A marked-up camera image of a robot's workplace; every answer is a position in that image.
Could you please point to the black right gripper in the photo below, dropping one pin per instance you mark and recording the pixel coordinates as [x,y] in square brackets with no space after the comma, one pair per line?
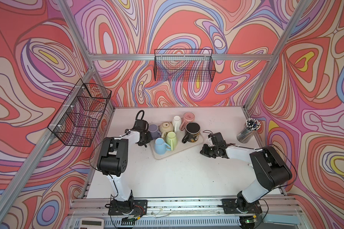
[204,151]

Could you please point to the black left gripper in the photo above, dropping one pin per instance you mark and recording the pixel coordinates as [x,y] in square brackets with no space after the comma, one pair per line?
[150,139]

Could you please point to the purple ceramic mug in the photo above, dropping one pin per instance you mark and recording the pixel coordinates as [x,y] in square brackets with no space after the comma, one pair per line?
[154,131]

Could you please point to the light blue ceramic mug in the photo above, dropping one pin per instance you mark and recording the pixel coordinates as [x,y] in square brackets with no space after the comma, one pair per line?
[161,147]

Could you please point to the beige rectangular tray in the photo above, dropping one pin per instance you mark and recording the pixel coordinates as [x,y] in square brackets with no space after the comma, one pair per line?
[180,146]

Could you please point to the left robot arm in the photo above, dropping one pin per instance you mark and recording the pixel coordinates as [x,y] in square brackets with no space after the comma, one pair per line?
[113,158]

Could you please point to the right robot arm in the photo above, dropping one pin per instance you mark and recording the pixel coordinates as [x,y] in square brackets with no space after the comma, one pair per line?
[270,169]

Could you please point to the cream speckled round mug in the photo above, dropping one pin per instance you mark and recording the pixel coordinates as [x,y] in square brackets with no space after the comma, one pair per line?
[165,128]

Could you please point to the black patterned mug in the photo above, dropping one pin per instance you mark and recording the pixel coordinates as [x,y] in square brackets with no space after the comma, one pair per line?
[192,132]

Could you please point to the light green ceramic mug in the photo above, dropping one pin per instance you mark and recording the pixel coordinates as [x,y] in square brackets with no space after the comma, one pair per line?
[171,140]

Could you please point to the white ceramic mug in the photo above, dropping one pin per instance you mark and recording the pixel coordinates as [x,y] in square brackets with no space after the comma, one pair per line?
[177,121]

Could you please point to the pink ceramic mug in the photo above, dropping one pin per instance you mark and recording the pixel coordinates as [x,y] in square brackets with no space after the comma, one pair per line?
[187,118]

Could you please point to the metal cup of pens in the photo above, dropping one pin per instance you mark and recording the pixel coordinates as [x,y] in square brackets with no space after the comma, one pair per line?
[250,127]

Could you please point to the white calculator device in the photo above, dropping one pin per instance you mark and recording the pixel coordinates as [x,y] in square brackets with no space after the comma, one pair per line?
[91,223]

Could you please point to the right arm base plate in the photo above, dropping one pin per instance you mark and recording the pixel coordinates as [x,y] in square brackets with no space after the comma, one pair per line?
[240,206]

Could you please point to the black wire basket left wall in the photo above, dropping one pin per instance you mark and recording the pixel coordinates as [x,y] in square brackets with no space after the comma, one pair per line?
[80,115]

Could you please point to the black wire basket wall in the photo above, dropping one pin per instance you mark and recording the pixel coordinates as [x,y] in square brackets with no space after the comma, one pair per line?
[184,65]
[80,115]

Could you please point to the black wire basket back wall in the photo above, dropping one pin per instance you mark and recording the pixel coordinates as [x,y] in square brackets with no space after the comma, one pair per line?
[184,65]

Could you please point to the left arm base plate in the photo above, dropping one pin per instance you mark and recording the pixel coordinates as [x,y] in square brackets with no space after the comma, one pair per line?
[127,208]

